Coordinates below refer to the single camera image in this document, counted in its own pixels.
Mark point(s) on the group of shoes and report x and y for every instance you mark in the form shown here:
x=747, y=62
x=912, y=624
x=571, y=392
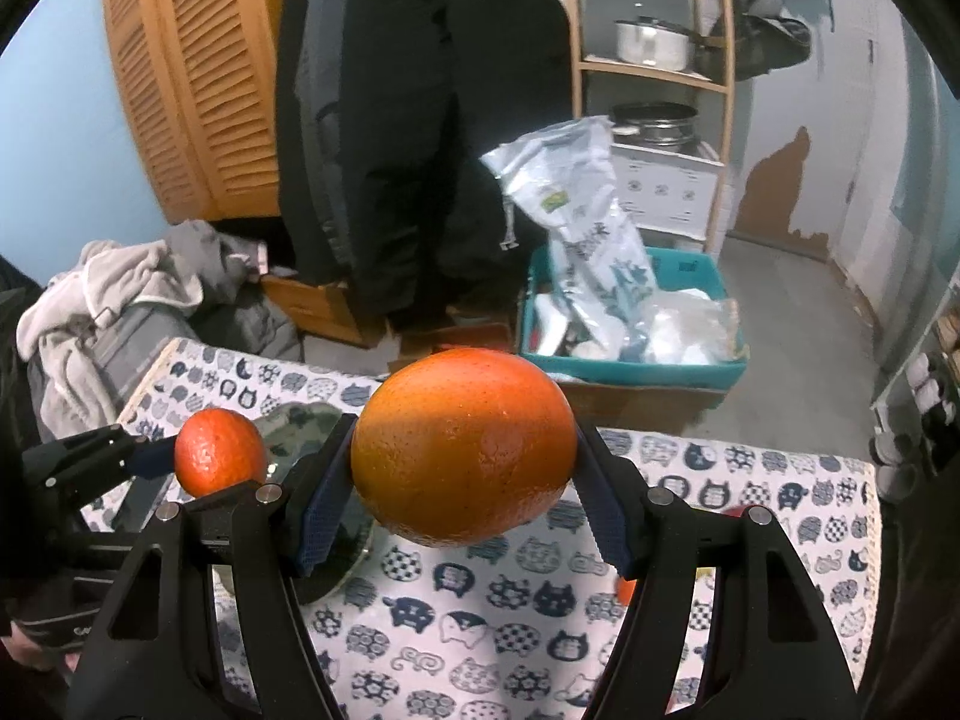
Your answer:
x=926, y=390

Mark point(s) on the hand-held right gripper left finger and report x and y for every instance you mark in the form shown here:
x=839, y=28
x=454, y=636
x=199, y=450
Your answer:
x=322, y=529

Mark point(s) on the large orange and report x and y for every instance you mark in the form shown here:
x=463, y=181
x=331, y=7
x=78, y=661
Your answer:
x=626, y=591
x=465, y=450

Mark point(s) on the white patterned basket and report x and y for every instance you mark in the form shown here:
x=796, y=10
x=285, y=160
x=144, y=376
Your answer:
x=667, y=187

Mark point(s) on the wooden drawer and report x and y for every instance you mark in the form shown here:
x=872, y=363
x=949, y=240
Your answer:
x=315, y=307

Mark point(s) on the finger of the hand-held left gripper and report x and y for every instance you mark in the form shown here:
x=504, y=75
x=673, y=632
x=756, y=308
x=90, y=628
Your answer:
x=146, y=459

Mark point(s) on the cat print tablecloth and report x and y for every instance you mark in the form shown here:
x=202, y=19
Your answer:
x=487, y=592

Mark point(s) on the white printed rice bag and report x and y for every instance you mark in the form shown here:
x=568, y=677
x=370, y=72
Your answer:
x=577, y=187

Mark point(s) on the wooden louvered wardrobe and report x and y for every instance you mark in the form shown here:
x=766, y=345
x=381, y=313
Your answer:
x=195, y=75

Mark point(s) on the small pink box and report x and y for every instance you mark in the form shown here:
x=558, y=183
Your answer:
x=262, y=256

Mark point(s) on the olive green hanging bag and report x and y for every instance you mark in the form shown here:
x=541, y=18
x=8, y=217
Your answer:
x=772, y=45

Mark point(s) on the steel steamer pot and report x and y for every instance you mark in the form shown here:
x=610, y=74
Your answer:
x=652, y=124

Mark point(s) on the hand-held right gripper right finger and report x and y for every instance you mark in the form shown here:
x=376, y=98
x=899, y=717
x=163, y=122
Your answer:
x=609, y=521

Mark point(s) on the wooden shelf rack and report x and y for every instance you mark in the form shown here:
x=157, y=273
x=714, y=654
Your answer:
x=574, y=15

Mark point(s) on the dark grey jacket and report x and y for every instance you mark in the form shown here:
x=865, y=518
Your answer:
x=315, y=90

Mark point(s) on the black coat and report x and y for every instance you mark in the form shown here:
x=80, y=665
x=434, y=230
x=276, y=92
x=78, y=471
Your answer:
x=450, y=127

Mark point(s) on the person's left hand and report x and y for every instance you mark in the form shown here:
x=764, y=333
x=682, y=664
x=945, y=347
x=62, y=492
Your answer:
x=37, y=658

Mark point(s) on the clear plastic bag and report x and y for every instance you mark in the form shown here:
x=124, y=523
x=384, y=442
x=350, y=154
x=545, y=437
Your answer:
x=690, y=326

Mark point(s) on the steel cooking pot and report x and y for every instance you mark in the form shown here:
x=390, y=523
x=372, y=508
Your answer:
x=652, y=45

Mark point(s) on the teal plastic crate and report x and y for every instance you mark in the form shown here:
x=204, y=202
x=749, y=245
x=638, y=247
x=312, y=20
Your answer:
x=637, y=373

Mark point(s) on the small orange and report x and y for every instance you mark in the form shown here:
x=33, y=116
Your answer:
x=217, y=454

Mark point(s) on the shoe rack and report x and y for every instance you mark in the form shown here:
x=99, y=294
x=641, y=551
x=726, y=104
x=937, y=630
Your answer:
x=900, y=375

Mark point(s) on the pile of grey clothes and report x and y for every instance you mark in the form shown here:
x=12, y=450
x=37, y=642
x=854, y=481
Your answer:
x=112, y=277

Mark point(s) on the green patterned bowl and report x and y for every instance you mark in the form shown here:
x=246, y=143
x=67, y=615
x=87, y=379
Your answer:
x=296, y=427

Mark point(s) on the red apple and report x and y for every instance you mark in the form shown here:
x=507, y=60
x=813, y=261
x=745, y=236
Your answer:
x=739, y=511

